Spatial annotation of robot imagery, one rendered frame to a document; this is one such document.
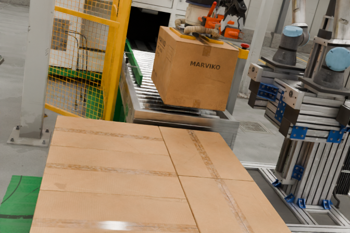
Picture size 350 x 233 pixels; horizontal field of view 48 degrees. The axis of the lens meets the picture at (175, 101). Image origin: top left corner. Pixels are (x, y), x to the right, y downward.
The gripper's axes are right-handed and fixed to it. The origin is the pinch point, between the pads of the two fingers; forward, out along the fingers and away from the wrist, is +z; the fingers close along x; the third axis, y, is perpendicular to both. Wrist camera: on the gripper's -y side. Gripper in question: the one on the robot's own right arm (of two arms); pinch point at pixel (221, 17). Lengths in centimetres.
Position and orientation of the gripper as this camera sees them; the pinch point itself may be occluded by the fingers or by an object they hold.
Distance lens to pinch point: 300.5
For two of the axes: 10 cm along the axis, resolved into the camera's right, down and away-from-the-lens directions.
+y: 2.1, 3.4, -9.2
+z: -1.9, 9.3, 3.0
